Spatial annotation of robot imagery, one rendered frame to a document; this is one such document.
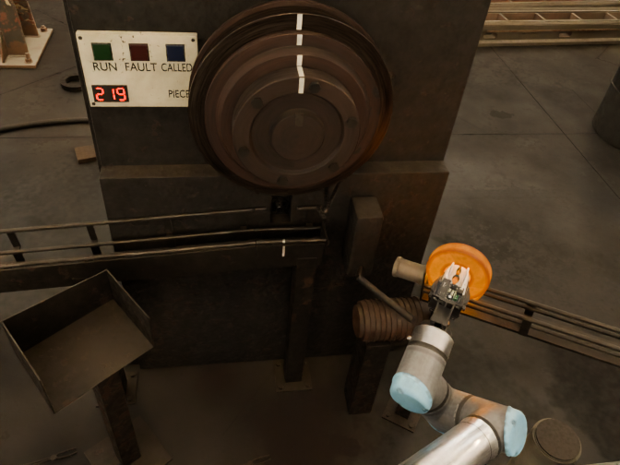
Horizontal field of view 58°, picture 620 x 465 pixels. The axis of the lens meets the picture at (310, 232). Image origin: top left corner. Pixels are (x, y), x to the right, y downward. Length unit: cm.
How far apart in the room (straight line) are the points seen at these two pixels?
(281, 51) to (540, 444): 112
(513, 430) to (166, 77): 107
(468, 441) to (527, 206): 214
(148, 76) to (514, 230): 206
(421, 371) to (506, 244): 172
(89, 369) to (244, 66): 80
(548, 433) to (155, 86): 129
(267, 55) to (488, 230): 192
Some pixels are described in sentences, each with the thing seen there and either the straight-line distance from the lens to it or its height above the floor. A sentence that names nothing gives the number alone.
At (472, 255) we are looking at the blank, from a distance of 135.
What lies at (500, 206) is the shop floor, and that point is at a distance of 308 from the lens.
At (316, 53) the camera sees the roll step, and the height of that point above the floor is 128.
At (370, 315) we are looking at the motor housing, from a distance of 164.
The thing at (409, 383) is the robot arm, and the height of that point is 81.
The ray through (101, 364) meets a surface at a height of 60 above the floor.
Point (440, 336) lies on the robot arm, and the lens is 124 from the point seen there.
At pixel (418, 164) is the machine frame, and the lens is 164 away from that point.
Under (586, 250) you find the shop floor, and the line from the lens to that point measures 302.
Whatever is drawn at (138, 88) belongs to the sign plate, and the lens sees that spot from 142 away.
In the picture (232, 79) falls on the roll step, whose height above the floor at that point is 122.
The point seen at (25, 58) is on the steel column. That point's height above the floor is 5.
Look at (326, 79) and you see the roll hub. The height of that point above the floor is 125.
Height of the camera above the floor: 178
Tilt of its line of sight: 43 degrees down
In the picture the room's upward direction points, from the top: 6 degrees clockwise
